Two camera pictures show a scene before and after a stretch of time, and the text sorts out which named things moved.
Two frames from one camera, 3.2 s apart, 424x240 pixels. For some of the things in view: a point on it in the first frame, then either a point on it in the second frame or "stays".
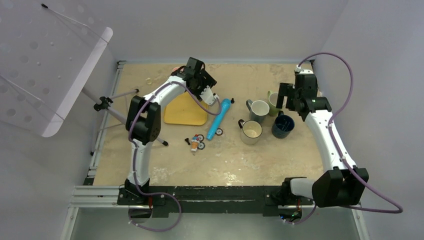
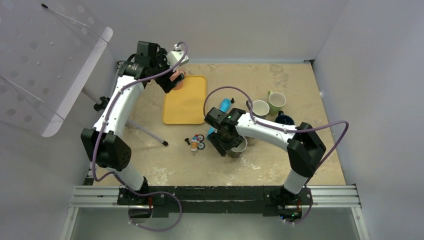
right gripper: (287, 90) to (215, 138)
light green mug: (272, 97) stays
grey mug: (258, 110) stays
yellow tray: (182, 109) stays
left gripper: (207, 80) to (166, 84)
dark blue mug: (282, 125) stays
